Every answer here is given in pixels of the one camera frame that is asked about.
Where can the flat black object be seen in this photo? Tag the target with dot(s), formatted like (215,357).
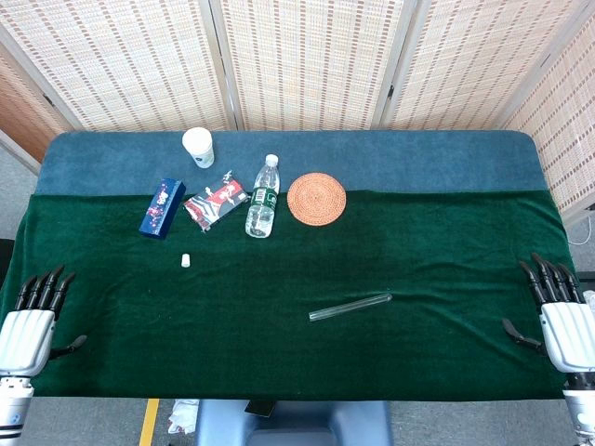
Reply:
(260,409)

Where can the clear plastic water bottle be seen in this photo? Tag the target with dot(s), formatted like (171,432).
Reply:
(261,209)

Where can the white paper cup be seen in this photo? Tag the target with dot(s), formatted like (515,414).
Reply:
(199,146)

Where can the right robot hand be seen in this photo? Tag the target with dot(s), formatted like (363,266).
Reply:
(569,330)

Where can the white crumpled cloth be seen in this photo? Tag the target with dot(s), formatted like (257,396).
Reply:
(183,415)

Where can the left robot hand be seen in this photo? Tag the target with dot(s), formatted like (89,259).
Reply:
(23,334)

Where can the blue table cover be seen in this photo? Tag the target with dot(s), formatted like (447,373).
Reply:
(418,158)

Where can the brown woven screen panel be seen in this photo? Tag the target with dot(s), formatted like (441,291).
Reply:
(23,116)

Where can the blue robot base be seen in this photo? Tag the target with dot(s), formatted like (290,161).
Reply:
(297,423)

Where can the clear glass tube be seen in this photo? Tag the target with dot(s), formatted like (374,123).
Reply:
(348,307)

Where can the orange woven round coaster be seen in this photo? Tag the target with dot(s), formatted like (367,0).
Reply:
(316,200)

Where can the woven bamboo screen panel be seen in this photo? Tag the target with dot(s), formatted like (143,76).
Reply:
(311,65)
(465,65)
(130,65)
(567,139)

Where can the blue printed carton box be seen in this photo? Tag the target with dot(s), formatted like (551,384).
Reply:
(162,209)

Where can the dark green velvet cloth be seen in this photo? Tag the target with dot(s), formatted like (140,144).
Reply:
(279,269)

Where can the red black white packet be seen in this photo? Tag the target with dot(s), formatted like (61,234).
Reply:
(216,200)

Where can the small white cap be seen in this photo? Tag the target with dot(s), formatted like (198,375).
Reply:
(186,261)

